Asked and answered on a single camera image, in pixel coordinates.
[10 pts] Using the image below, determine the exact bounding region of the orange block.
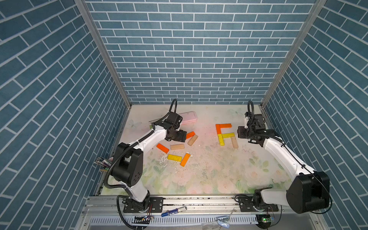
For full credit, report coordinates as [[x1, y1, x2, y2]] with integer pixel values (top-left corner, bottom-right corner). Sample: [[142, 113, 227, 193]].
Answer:
[[180, 153, 191, 167], [156, 144, 169, 154], [219, 124, 232, 128], [186, 131, 195, 139], [216, 124, 222, 135]]

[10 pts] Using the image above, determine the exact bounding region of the natural wood block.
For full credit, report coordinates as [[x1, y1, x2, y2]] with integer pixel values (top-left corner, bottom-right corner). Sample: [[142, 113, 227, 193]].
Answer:
[[188, 135, 198, 146], [231, 136, 239, 149], [170, 144, 185, 150]]

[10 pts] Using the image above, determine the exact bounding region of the yellow block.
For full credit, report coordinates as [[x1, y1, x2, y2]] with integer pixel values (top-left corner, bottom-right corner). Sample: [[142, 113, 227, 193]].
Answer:
[[167, 154, 183, 162], [218, 134, 225, 146], [222, 133, 235, 139]]

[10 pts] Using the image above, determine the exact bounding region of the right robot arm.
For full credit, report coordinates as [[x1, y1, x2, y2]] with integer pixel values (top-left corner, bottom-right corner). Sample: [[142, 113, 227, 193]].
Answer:
[[237, 112, 332, 214]]

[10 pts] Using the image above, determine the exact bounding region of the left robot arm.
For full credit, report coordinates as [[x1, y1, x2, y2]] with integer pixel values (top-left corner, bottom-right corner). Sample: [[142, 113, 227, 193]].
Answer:
[[103, 111, 187, 211]]

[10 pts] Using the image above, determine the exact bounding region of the pink pencil case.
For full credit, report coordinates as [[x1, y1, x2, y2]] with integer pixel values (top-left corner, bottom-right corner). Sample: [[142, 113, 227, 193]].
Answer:
[[179, 111, 198, 125]]

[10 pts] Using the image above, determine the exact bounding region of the coloured marker box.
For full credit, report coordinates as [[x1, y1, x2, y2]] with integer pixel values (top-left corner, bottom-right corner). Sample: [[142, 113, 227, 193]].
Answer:
[[149, 121, 155, 129]]

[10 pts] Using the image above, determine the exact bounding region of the pink pen cup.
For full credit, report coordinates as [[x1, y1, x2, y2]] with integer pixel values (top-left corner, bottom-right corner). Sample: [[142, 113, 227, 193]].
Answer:
[[94, 157, 112, 172]]

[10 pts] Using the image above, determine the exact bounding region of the blue screwdriver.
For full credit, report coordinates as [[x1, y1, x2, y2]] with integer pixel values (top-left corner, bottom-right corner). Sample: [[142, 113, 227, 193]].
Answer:
[[161, 206, 187, 217]]

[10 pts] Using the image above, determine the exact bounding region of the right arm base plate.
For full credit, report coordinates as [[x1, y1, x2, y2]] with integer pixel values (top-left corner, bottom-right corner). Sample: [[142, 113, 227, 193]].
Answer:
[[233, 194, 279, 212]]

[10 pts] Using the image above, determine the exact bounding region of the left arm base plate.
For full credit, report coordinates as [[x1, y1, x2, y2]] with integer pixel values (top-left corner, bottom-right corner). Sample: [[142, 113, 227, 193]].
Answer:
[[122, 197, 164, 213]]

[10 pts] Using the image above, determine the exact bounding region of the aluminium rail frame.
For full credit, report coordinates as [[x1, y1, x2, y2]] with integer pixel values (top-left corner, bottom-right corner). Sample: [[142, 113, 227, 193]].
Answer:
[[76, 195, 328, 230]]

